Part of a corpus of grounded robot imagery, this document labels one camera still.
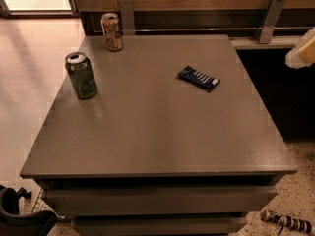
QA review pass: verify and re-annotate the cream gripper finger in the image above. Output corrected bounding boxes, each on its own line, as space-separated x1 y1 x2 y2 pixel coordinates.
285 28 315 69

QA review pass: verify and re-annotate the blue rxbar blueberry wrapper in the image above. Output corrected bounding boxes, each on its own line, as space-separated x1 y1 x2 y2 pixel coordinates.
177 66 220 92

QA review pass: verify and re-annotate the grey drawer cabinet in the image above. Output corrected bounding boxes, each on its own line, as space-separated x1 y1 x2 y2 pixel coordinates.
21 35 296 222

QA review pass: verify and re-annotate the upper grey drawer front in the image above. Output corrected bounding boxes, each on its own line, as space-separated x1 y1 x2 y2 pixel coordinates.
42 186 277 216

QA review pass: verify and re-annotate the grey drawer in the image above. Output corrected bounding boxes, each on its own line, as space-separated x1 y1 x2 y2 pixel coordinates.
42 186 277 216
72 217 246 236

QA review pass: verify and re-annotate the black white striped stick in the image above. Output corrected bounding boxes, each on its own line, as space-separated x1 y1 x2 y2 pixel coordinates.
260 210 315 236

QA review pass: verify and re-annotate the orange soda can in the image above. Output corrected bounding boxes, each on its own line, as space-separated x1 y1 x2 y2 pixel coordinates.
101 13 123 52

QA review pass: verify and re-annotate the green soda can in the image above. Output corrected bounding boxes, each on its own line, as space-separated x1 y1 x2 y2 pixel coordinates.
65 52 97 99

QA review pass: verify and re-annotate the lower grey drawer front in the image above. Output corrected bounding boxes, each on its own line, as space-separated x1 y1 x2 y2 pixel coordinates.
72 217 246 236

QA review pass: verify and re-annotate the right metal wall bracket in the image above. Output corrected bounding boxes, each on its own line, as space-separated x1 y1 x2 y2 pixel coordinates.
255 0 285 44

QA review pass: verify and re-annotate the metal wall bracket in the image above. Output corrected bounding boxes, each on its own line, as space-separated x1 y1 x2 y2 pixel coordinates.
255 0 285 44
119 0 135 35

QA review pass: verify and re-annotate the left metal wall bracket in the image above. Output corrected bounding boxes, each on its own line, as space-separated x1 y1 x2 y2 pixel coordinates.
119 0 135 35

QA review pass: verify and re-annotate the wire mesh basket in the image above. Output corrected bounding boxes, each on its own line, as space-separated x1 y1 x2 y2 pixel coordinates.
31 190 52 213

